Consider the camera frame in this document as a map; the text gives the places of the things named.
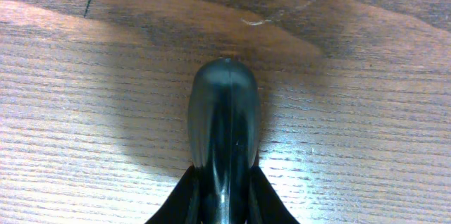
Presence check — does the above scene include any black yellow screwdriver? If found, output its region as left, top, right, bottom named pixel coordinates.
left=187, top=58, right=261, bottom=223

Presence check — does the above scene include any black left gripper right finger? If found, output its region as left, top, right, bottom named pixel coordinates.
left=247, top=166, right=299, bottom=224

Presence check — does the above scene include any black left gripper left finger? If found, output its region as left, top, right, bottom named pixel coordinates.
left=145, top=166, right=201, bottom=224

